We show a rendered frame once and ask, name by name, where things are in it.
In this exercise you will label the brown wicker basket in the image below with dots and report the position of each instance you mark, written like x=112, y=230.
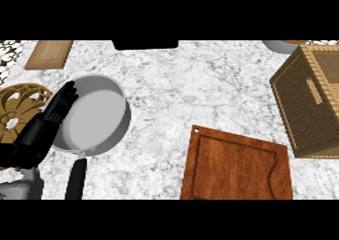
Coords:
x=314, y=100

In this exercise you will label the gold ornate trivet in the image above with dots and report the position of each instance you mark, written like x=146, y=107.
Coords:
x=15, y=109

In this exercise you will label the grey bowl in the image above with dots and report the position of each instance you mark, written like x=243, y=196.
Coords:
x=281, y=46

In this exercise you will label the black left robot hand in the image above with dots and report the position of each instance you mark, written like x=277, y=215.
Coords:
x=35, y=137

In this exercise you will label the black appliance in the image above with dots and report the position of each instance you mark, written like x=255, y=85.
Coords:
x=146, y=44

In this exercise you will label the light wooden rectangular board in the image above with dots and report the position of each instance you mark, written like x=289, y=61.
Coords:
x=49, y=54

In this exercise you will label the brown wooden cutting board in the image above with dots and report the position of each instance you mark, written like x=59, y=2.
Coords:
x=236, y=168

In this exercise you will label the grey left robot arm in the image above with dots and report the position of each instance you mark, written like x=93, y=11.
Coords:
x=19, y=187

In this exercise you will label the black and white patterned mat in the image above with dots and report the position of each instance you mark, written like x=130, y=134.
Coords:
x=4, y=59

